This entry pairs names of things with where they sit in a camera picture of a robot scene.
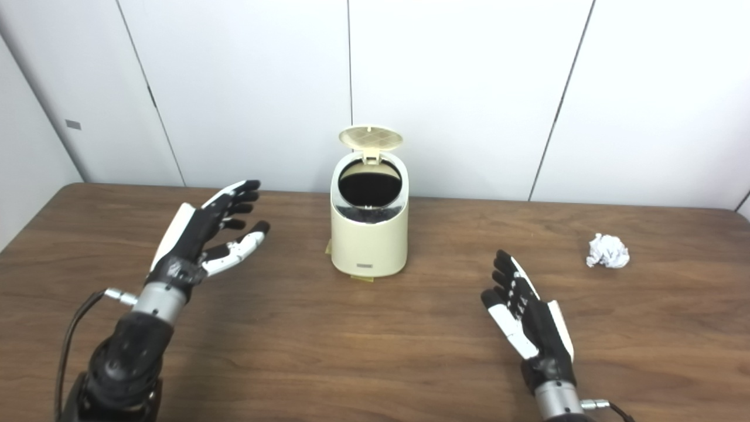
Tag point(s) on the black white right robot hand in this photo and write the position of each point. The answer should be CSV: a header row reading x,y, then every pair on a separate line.
x,y
545,340

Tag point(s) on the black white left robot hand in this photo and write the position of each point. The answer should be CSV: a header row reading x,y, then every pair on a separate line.
x,y
190,240

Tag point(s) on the white paper ball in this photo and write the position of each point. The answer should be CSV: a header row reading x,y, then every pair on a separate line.
x,y
607,251

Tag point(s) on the cream round bin lid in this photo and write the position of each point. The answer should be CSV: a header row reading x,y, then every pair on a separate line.
x,y
371,139

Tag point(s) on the cream-colored bin body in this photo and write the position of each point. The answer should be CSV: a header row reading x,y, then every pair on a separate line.
x,y
369,246

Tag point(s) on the wide yellow tape piece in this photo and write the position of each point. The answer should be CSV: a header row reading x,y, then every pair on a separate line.
x,y
362,278

